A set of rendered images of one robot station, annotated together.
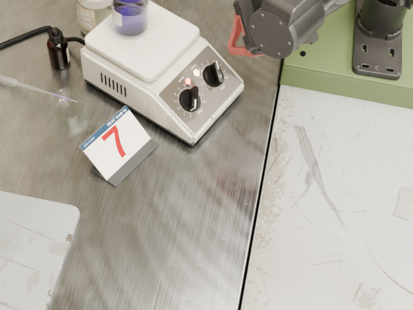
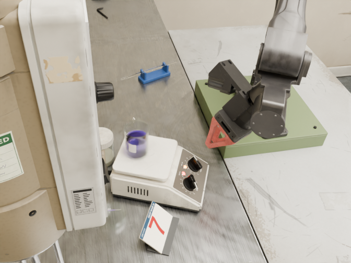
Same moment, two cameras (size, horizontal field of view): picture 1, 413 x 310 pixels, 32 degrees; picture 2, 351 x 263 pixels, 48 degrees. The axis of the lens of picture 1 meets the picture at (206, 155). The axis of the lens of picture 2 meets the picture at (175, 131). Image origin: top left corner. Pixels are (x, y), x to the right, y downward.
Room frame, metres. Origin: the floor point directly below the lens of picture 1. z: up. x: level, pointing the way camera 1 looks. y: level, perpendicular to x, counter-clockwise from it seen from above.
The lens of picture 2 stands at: (0.13, 0.27, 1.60)
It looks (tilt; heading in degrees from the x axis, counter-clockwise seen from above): 43 degrees down; 338
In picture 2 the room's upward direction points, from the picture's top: 5 degrees clockwise
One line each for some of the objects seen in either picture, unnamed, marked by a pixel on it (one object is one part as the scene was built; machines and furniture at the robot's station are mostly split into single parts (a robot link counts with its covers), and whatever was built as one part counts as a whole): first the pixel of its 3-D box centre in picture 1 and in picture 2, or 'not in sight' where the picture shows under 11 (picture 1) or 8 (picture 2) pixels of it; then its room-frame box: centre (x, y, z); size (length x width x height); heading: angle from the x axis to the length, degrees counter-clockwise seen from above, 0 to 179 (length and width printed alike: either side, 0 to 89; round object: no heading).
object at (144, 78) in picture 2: not in sight; (154, 72); (1.08, -0.03, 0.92); 0.10 x 0.03 x 0.04; 106
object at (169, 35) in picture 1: (142, 36); (145, 155); (0.69, 0.11, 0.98); 0.12 x 0.12 x 0.01; 60
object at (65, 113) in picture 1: (69, 107); (113, 215); (0.61, 0.20, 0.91); 0.06 x 0.06 x 0.02
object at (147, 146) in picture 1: (120, 145); (160, 227); (0.55, 0.12, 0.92); 0.09 x 0.06 x 0.04; 147
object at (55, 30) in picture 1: (57, 45); not in sight; (0.70, 0.23, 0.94); 0.03 x 0.03 x 0.07
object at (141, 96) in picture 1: (157, 66); (157, 170); (0.68, 0.08, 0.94); 0.22 x 0.13 x 0.08; 60
